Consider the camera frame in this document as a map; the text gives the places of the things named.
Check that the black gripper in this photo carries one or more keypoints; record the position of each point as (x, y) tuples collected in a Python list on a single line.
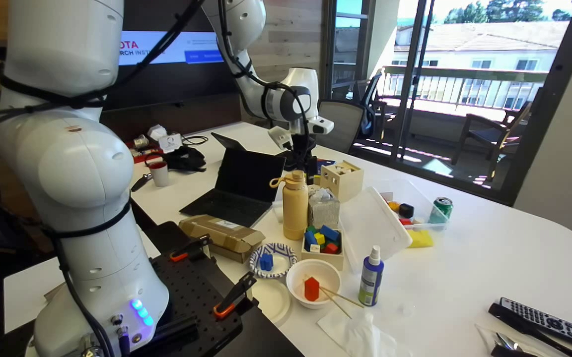
[(303, 150)]

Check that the yellow bottle lid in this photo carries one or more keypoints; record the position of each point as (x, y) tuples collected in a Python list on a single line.
[(297, 177)]

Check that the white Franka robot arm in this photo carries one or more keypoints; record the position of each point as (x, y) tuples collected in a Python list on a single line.
[(80, 185)]

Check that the yellow water bottle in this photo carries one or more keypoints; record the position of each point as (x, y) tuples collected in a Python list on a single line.
[(295, 211)]

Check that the blue white spray bottle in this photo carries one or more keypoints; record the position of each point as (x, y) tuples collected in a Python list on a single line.
[(370, 280)]

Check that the wooden shape sorter cube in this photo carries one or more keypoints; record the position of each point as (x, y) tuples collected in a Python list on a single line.
[(343, 179)]

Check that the clear plastic jar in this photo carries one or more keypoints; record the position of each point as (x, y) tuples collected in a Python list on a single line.
[(325, 211)]

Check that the black laptop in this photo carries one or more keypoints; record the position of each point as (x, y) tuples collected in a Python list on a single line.
[(247, 181)]

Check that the wooden tray of coloured blocks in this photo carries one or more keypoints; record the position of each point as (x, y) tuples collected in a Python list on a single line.
[(323, 241)]

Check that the blue patterned plate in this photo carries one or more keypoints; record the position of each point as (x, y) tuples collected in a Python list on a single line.
[(283, 255)]

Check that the clear plastic container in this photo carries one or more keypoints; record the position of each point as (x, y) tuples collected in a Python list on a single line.
[(372, 229)]

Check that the grey mesh office chair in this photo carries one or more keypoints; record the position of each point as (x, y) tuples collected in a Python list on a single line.
[(368, 106)]

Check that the blue block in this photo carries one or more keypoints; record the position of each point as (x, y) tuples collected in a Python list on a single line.
[(267, 261)]

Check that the brown cardboard box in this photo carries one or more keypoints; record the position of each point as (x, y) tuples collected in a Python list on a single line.
[(223, 237)]

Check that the white bowl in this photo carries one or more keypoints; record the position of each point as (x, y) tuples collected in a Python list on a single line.
[(299, 278)]

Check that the black block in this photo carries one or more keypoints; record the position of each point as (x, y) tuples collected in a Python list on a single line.
[(406, 211)]

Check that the black cloth bag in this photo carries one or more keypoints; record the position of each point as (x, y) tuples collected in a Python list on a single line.
[(188, 159)]

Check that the red block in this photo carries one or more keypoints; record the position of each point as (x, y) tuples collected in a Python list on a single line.
[(311, 290)]

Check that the yellow block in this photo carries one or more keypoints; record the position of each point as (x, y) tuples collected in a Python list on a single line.
[(422, 239)]

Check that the wooden chopsticks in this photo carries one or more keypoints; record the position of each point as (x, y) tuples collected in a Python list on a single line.
[(339, 300)]

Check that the white round disc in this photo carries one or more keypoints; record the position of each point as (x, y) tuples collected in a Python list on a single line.
[(269, 300)]

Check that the black orange clamp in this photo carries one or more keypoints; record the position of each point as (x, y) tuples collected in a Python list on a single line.
[(190, 249), (233, 298)]

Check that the white crumpled object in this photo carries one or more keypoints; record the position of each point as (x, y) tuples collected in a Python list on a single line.
[(168, 140)]

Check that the small teal can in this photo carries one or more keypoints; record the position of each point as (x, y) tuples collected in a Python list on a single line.
[(442, 211)]

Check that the white cup with red band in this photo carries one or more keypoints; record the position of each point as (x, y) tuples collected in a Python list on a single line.
[(160, 173)]

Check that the red flat box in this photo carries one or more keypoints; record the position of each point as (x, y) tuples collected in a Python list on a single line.
[(142, 155)]

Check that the black pen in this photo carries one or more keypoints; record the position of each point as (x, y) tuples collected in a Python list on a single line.
[(140, 183)]

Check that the outdoor patio chair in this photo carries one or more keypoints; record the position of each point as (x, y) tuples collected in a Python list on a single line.
[(492, 136)]

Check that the black remote control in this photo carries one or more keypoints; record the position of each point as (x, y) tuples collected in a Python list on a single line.
[(551, 324)]

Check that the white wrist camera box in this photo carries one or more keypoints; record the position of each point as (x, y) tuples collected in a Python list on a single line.
[(281, 138)]

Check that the wall television screen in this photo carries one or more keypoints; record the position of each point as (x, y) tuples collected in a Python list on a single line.
[(194, 50)]

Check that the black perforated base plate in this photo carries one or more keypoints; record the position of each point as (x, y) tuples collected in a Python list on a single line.
[(194, 290)]

